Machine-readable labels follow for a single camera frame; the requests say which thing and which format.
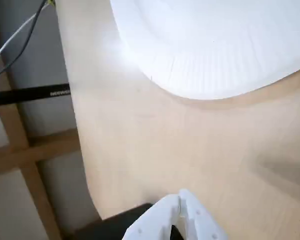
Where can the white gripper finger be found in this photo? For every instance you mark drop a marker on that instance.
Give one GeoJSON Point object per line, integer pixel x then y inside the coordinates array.
{"type": "Point", "coordinates": [202, 220]}
{"type": "Point", "coordinates": [152, 222]}

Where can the white paper plate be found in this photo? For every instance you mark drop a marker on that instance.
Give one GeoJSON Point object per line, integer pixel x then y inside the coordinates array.
{"type": "Point", "coordinates": [215, 50]}

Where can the black Neewer stand bar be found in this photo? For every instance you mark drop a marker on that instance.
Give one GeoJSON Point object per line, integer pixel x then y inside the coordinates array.
{"type": "Point", "coordinates": [27, 95]}

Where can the light wooden frame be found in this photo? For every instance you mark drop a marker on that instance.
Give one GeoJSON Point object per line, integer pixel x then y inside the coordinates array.
{"type": "Point", "coordinates": [52, 147]}

